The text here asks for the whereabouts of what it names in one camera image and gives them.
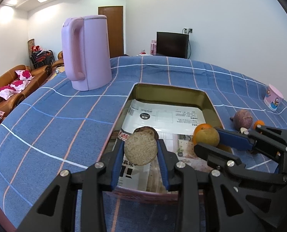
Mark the wall power outlet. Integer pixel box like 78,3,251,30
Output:
182,28,193,34

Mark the pink cookie tin box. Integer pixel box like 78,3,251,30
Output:
101,83,224,204

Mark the blue plaid tablecloth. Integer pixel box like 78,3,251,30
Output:
0,56,287,226

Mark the pink box by tv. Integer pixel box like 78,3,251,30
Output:
150,40,157,55

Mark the brown leather sofa back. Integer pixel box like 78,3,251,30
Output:
51,51,64,71

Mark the orange tangerine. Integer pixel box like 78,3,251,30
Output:
253,120,265,129
192,123,212,145

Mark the dark water chestnut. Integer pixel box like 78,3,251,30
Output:
134,126,159,140

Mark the small longan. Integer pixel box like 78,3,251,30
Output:
195,128,220,147

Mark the black television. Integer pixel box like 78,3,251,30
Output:
156,32,189,59

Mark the brown leather sofa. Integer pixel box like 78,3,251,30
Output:
51,51,64,71
0,64,49,117

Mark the printed paper leaflet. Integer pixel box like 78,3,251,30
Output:
117,100,211,193

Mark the brown leather sofa left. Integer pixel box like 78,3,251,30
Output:
0,64,49,117

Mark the pink cartoon mug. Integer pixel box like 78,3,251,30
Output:
263,84,284,112

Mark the black tv cable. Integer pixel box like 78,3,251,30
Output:
181,28,192,59

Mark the brown wooden door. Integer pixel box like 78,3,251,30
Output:
98,6,124,58

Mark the pink electric kettle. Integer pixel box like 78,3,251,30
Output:
61,15,112,91

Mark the purple passion fruit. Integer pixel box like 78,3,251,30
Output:
230,109,253,130

